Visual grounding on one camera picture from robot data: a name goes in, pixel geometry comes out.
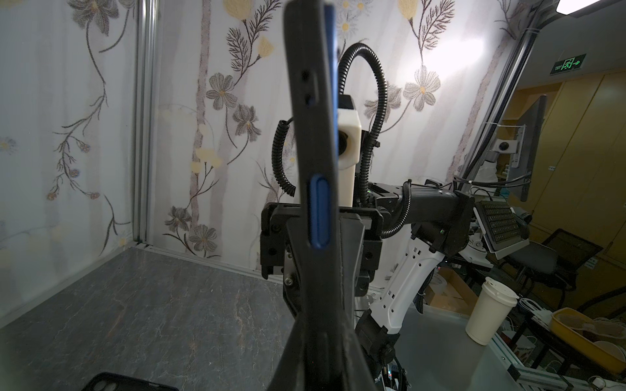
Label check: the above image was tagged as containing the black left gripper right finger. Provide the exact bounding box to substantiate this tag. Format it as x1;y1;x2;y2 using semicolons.
341;317;377;391

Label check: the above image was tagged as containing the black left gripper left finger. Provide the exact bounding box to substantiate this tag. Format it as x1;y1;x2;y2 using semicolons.
267;317;305;391

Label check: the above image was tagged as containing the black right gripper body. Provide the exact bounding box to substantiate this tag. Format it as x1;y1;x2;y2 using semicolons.
260;202;383;316

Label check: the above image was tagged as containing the black phone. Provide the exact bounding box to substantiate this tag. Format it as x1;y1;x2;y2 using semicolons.
284;1;343;390

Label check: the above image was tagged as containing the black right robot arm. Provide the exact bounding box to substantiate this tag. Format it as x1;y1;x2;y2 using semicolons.
260;185;474;383

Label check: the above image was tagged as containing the black keyboard on stand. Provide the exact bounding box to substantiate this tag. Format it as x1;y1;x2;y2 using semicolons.
474;200;530;260

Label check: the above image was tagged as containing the white paper cup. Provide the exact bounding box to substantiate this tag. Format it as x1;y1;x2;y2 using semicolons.
466;277;519;346

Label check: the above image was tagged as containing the black monitor on stand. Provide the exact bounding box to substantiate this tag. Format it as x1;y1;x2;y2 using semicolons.
489;94;548;202

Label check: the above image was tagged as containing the yellow tray with items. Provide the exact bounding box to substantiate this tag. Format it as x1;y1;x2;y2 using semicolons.
549;308;625;375

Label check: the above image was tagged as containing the black right corrugated cable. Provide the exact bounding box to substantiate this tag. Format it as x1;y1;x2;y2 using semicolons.
271;42;414;239

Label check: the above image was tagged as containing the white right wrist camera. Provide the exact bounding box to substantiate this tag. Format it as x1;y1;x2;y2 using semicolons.
337;94;362;207

